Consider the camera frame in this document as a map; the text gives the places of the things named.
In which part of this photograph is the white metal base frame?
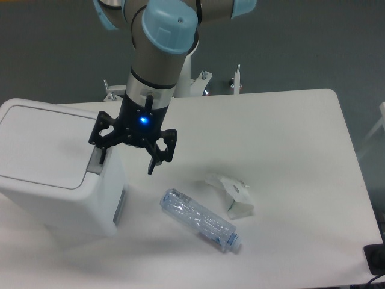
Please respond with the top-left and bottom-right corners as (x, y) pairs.
(103, 64), (242, 102)

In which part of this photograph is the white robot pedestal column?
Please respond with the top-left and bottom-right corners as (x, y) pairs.
(173, 30), (199, 98)

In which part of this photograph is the white frame at right edge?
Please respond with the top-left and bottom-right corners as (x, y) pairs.
(357, 102), (384, 160)

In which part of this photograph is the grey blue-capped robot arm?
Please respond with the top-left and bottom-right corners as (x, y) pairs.
(89, 1), (256, 172)

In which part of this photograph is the black device at table edge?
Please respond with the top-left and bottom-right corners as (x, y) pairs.
(363, 243), (384, 275)

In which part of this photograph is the white push-lid trash can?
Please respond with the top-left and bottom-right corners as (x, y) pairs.
(1, 99), (127, 236)

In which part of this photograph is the crumpled white paper carton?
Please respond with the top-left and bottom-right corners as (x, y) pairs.
(205, 173), (254, 220)

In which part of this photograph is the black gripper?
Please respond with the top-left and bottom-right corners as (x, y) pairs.
(87, 91), (177, 176)

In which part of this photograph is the crushed clear plastic bottle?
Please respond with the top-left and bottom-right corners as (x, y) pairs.
(159, 188), (242, 253)

